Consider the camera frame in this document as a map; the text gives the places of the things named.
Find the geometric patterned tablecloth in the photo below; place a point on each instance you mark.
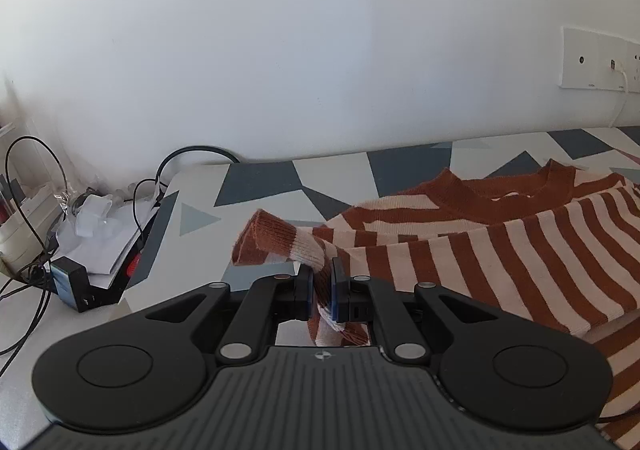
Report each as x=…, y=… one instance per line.
x=260, y=185

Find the brown white striped sweater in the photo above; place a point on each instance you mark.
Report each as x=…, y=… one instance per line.
x=500, y=255

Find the white papers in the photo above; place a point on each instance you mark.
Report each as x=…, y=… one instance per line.
x=107, y=245

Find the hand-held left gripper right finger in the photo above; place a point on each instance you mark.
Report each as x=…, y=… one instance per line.
x=342, y=300

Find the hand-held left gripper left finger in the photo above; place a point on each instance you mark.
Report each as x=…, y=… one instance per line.
x=306, y=292

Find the white wall socket panel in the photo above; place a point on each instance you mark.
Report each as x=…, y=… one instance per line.
x=590, y=60

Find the black power adapter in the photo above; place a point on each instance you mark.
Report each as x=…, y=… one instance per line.
x=67, y=282

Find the clear plastic wrapper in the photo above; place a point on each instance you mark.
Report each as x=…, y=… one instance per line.
x=95, y=205

